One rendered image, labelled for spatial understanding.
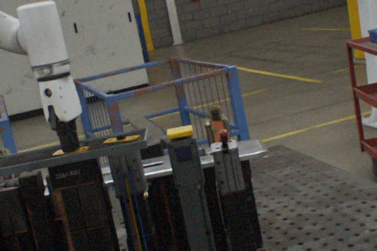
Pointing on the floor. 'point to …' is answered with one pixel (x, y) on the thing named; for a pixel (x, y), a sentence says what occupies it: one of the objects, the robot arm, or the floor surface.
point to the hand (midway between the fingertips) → (69, 141)
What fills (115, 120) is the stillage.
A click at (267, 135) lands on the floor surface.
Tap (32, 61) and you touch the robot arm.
